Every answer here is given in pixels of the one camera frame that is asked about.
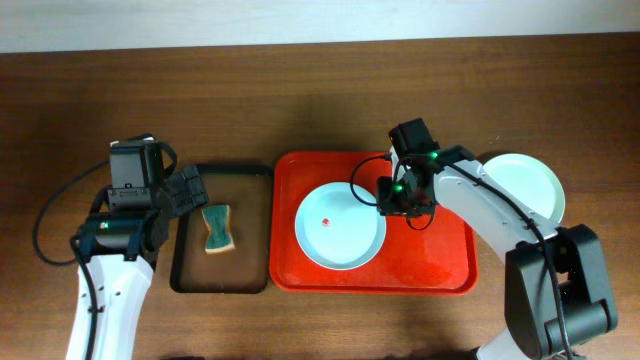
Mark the green and yellow sponge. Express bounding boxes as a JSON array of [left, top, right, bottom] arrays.
[[201, 205, 235, 254]]

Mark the pale blue plate top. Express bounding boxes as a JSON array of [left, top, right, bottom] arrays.
[[294, 182, 387, 271]]

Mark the pale blue plate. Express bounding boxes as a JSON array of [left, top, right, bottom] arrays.
[[484, 153, 566, 223], [294, 182, 387, 271]]

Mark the pale blue plate bottom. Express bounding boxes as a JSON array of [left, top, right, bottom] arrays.
[[484, 153, 566, 223]]

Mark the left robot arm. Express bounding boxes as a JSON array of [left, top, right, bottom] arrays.
[[66, 165, 208, 359]]

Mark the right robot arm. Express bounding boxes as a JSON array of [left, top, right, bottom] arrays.
[[376, 145, 619, 359]]

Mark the black rectangular tray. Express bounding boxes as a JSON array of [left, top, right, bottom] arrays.
[[170, 164, 273, 294]]

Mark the red plastic tray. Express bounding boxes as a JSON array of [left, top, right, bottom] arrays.
[[269, 151, 478, 296]]

